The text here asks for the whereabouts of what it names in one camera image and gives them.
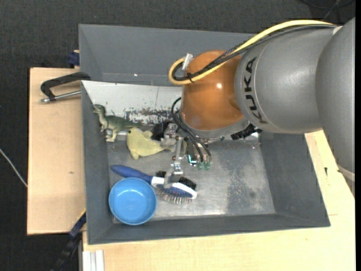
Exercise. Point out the pale wood flat board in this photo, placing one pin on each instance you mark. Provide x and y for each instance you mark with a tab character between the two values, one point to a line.
53	151

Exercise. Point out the grey metal bin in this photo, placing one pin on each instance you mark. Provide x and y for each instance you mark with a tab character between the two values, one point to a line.
239	179

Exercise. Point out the blue and white brush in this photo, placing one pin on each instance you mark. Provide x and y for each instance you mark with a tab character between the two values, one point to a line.
132	174

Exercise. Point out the small black object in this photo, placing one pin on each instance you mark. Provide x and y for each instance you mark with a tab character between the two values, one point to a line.
160	130

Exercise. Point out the green toy dinosaur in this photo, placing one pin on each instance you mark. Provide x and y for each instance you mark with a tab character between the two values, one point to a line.
112	122

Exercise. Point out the blue bowl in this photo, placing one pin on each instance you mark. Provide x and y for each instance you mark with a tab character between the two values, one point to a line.
132	200

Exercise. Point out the yellow cloth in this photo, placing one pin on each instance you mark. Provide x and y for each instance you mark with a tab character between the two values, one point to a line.
142	145

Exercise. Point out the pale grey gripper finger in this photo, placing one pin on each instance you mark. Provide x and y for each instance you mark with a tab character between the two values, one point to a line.
173	175
168	144

